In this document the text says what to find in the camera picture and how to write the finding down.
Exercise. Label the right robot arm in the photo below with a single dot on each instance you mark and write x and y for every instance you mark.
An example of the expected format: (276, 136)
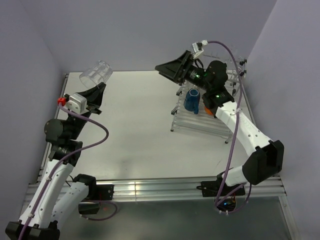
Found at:
(265, 156)

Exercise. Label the clear glass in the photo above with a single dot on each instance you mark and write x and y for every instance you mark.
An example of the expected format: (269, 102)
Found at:
(100, 72)
(232, 53)

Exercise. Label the metal wire dish rack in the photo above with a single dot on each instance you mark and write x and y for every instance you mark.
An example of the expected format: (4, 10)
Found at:
(204, 121)

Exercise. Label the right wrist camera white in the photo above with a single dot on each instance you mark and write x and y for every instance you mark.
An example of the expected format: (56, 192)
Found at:
(198, 48)

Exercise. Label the dark blue cup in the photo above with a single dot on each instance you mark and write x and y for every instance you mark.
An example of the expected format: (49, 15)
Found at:
(192, 100)

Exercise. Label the orange plastic mug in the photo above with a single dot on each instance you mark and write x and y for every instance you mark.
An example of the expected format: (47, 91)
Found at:
(208, 111)

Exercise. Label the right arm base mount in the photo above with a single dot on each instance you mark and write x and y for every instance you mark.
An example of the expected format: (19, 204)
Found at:
(210, 189)

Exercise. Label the aluminium mounting rail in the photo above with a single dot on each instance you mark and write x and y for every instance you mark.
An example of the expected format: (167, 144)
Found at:
(180, 189)

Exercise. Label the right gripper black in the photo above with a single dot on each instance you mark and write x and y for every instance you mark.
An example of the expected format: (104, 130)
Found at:
(177, 70)

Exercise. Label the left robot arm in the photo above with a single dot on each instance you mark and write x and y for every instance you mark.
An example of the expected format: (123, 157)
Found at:
(47, 212)

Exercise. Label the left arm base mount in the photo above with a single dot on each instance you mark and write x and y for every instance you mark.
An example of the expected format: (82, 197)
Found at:
(98, 199)

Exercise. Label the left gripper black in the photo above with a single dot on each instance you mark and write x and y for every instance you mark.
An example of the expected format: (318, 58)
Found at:
(94, 98)

